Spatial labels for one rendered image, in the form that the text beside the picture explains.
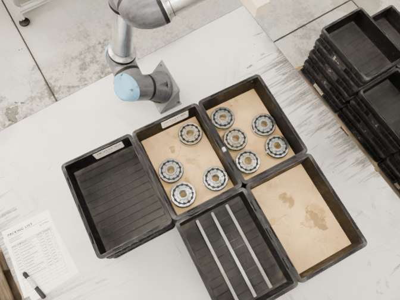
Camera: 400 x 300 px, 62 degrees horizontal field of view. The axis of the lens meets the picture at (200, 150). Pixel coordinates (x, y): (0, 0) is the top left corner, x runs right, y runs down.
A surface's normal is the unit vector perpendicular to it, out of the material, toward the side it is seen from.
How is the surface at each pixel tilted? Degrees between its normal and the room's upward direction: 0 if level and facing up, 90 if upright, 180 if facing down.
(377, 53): 0
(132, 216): 0
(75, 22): 0
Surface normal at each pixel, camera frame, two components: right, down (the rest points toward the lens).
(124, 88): -0.60, 0.26
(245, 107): 0.01, -0.31
